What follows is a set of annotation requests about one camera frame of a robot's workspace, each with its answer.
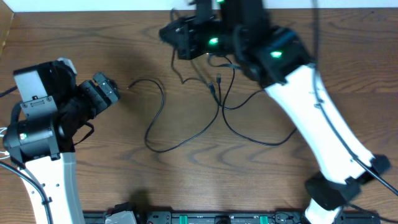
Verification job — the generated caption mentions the black thin cable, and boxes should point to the black thin cable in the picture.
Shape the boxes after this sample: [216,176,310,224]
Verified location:
[127,9,224,154]
[206,54,298,147]

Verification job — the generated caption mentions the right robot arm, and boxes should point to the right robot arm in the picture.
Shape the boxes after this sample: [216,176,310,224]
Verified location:
[159,0,391,223]

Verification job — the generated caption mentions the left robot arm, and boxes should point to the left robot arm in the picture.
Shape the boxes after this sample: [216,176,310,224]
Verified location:
[3,58,120,223]

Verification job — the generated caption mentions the black left camera cable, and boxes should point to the black left camera cable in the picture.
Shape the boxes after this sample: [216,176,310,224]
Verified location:
[0,85,55,224]

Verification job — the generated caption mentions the black camera cable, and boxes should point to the black camera cable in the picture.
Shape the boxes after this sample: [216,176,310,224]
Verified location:
[310,0,398,222]
[0,85,55,224]

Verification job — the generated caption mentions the black right camera cable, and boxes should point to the black right camera cable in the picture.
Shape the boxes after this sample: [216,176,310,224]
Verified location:
[310,0,398,222]

